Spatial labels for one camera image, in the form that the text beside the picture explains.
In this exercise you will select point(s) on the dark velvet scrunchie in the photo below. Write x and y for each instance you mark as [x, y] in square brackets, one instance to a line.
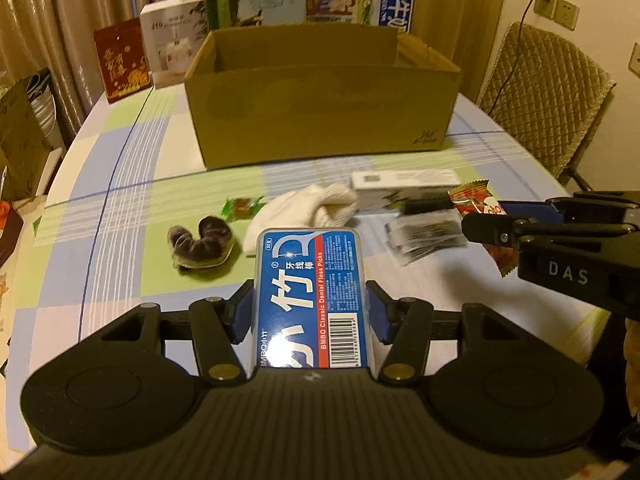
[200, 247]

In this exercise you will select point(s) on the brown cardboard carton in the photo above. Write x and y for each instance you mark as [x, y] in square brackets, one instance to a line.
[20, 140]

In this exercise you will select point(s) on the white appliance box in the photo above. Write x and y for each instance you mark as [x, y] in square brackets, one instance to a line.
[172, 40]

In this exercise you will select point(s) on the green candy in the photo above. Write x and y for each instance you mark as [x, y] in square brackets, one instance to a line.
[241, 206]

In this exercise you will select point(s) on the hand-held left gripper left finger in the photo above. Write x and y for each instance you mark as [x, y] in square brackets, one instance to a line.
[242, 312]

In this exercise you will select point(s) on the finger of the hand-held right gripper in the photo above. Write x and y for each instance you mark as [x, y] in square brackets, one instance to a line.
[487, 227]
[525, 210]

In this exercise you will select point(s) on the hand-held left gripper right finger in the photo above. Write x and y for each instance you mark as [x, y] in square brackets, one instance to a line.
[377, 312]

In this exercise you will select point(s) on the stack of white bowls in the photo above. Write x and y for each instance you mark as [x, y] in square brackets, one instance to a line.
[44, 105]

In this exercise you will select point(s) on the red gift box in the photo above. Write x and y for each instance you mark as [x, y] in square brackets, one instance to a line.
[122, 62]

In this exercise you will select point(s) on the beige curtain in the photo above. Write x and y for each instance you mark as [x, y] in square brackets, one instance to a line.
[55, 15]

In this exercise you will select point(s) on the white wall socket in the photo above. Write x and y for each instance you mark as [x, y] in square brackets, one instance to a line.
[566, 14]
[545, 7]

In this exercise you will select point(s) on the white sock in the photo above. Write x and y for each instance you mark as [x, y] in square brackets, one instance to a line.
[300, 210]

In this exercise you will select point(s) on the large brown cardboard box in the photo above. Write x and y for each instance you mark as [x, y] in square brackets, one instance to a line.
[320, 120]

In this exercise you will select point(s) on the white medicine box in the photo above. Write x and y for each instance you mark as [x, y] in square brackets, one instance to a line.
[400, 182]

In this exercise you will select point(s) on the blue milk carton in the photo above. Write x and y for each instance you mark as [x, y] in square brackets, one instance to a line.
[360, 0]

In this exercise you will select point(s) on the red snack packet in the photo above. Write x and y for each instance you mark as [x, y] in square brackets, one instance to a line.
[472, 197]

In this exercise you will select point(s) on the clear packet of hairpins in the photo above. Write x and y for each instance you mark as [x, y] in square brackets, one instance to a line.
[425, 237]

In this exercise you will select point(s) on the white wall switch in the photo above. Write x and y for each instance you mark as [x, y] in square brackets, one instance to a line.
[635, 57]

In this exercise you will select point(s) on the blue dental floss box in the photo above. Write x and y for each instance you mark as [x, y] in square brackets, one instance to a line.
[310, 300]

